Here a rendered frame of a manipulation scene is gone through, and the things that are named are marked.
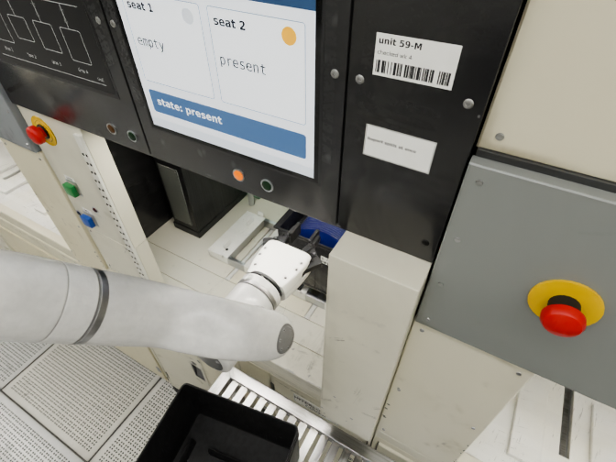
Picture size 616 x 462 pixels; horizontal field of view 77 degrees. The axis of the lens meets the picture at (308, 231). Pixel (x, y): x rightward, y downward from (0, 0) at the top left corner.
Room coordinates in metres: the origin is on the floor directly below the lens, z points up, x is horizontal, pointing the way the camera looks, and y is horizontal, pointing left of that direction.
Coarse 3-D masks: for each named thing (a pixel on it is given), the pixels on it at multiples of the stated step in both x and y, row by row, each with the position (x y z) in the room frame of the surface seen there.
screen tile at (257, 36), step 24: (216, 24) 0.46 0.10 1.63; (240, 24) 0.44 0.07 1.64; (264, 24) 0.43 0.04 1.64; (216, 48) 0.46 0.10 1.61; (240, 48) 0.45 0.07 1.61; (264, 48) 0.43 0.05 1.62; (288, 48) 0.41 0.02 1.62; (288, 72) 0.42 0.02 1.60; (240, 96) 0.45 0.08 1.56; (264, 96) 0.43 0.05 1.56; (288, 96) 0.42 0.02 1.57; (288, 120) 0.42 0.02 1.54
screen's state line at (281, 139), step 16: (160, 96) 0.52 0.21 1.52; (160, 112) 0.53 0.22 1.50; (176, 112) 0.51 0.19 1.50; (192, 112) 0.49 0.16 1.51; (208, 112) 0.48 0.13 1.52; (224, 112) 0.47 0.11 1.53; (224, 128) 0.47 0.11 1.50; (240, 128) 0.45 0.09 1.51; (256, 128) 0.44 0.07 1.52; (272, 128) 0.43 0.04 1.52; (272, 144) 0.43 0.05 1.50; (288, 144) 0.42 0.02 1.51; (304, 144) 0.41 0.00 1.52
